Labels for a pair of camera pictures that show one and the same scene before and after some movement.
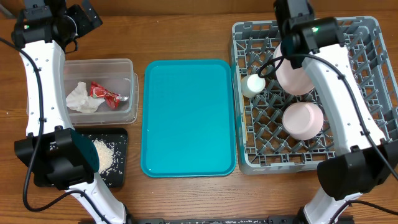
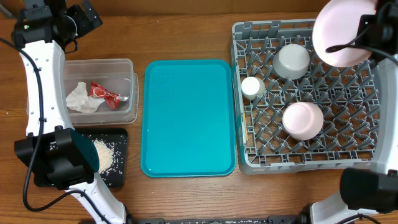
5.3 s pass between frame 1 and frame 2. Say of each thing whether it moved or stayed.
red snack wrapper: stayed
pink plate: moved
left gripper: stayed
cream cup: moved
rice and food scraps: stayed
